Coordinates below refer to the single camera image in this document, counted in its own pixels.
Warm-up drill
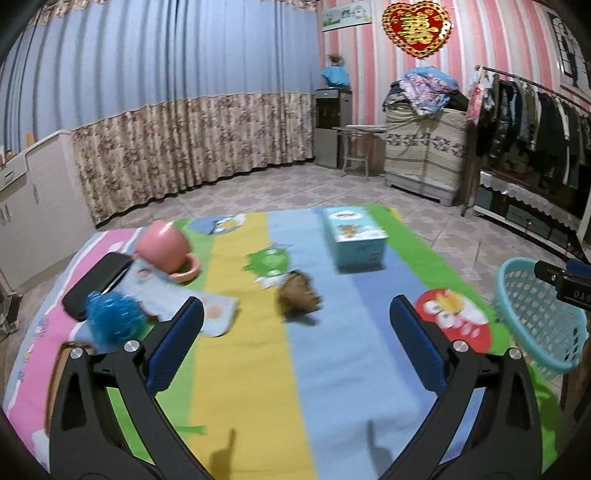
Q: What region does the brown dried husk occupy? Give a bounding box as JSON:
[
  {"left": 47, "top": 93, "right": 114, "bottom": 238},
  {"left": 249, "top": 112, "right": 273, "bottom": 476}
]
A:
[{"left": 277, "top": 271, "right": 323, "bottom": 317}]

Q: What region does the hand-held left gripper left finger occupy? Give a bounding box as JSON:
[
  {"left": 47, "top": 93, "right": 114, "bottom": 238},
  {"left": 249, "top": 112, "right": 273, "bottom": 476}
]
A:
[{"left": 48, "top": 295, "right": 206, "bottom": 480}]

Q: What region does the teal plastic basket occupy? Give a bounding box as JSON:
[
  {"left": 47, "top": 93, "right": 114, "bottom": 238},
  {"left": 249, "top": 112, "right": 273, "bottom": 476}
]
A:
[{"left": 492, "top": 257, "right": 591, "bottom": 374}]

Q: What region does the long landscape wall picture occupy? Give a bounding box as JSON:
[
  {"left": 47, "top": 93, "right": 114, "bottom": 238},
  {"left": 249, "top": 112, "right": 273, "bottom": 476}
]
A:
[{"left": 322, "top": 0, "right": 372, "bottom": 32}]

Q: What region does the white cabinet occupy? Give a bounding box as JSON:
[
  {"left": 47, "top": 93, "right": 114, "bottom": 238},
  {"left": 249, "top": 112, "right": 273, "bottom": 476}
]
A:
[{"left": 0, "top": 129, "right": 95, "bottom": 289}]

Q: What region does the pink plastic cup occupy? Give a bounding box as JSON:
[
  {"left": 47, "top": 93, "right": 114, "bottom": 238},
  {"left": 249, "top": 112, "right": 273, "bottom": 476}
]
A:
[{"left": 134, "top": 220, "right": 201, "bottom": 281}]

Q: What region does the black flat case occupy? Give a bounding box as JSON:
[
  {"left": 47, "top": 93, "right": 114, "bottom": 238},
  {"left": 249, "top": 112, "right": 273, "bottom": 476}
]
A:
[{"left": 62, "top": 252, "right": 136, "bottom": 322}]

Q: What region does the white and blue diaper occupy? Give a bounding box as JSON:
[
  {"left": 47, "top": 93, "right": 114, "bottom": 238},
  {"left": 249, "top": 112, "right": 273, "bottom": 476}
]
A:
[{"left": 76, "top": 258, "right": 240, "bottom": 337}]

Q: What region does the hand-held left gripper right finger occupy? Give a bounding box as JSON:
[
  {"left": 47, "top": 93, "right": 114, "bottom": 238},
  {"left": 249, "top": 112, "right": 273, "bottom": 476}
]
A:
[{"left": 389, "top": 295, "right": 544, "bottom": 480}]

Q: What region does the window print wall picture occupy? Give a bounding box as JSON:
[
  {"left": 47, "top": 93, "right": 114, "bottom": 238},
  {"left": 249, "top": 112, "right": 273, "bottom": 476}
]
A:
[{"left": 547, "top": 9, "right": 587, "bottom": 88}]

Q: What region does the blue bag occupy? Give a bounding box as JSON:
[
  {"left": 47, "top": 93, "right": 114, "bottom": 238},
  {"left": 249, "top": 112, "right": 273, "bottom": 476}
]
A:
[{"left": 322, "top": 65, "right": 351, "bottom": 89}]

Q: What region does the blue and floral curtain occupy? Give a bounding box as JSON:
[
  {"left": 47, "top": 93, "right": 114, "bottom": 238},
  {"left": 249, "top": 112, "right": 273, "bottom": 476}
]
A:
[{"left": 0, "top": 0, "right": 324, "bottom": 227}]

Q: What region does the pile of clothes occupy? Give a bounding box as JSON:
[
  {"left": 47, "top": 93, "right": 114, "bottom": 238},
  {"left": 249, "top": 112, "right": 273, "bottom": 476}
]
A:
[{"left": 383, "top": 67, "right": 472, "bottom": 116}]

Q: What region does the clothes rack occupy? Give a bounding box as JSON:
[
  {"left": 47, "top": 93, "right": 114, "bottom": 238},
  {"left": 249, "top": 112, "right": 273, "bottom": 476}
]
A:
[{"left": 462, "top": 65, "right": 591, "bottom": 217}]

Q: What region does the small metal side table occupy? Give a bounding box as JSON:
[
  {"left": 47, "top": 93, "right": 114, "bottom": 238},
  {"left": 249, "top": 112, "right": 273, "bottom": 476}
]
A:
[{"left": 332, "top": 124, "right": 386, "bottom": 178}]

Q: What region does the grey water dispenser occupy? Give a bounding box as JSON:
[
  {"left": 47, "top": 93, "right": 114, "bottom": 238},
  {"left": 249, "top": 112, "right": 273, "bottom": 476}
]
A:
[{"left": 314, "top": 88, "right": 352, "bottom": 169}]

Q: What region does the light blue tissue box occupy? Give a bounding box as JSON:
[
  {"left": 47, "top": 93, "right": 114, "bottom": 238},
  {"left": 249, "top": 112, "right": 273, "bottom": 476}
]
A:
[{"left": 322, "top": 206, "right": 389, "bottom": 271}]

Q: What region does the colourful cartoon play mat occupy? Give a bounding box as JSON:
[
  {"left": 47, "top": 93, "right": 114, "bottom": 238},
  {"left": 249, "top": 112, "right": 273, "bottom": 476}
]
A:
[{"left": 2, "top": 205, "right": 561, "bottom": 480}]

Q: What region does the row of hanging clothes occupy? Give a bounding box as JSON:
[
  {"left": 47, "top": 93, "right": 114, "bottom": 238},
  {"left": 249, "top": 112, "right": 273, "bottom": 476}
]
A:
[{"left": 475, "top": 76, "right": 591, "bottom": 190}]

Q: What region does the pink hanging bag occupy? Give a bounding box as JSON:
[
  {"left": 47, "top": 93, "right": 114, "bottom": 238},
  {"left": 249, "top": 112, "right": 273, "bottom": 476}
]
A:
[{"left": 466, "top": 78, "right": 485, "bottom": 123}]

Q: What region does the cabinet under patterned cloth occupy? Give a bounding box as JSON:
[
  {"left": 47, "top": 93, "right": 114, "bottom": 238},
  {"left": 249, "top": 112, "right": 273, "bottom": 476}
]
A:
[{"left": 384, "top": 102, "right": 468, "bottom": 206}]

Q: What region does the low cabinet with lace cloth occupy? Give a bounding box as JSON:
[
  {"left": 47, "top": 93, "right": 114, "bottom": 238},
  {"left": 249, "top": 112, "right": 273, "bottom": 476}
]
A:
[{"left": 473, "top": 170, "right": 591, "bottom": 261}]

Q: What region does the red heart wall decoration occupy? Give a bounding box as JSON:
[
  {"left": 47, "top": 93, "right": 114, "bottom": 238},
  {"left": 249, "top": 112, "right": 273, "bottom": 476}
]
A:
[{"left": 382, "top": 1, "right": 452, "bottom": 58}]

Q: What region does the blue crumpled plastic wrap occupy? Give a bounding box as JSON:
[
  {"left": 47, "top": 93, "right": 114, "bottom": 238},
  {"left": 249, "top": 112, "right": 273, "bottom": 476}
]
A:
[{"left": 84, "top": 291, "right": 147, "bottom": 348}]

